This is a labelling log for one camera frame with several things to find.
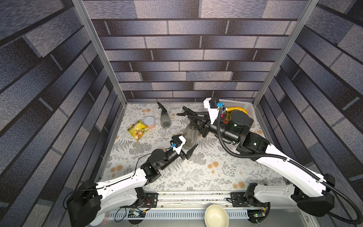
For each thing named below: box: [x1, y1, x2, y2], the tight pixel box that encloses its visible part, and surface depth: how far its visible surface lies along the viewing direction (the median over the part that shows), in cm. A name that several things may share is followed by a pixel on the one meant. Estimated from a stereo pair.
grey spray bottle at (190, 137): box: [182, 122, 199, 150], surface depth 65 cm
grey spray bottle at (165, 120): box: [160, 111, 172, 129], surface depth 105 cm
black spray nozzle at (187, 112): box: [176, 105, 199, 119], surface depth 56 cm
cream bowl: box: [204, 204, 230, 227], surface depth 69 cm
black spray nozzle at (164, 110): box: [156, 101, 168, 114], surface depth 94 cm
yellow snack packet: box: [127, 119, 150, 141], surface depth 100 cm
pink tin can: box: [144, 116, 156, 129], surface depth 103 cm
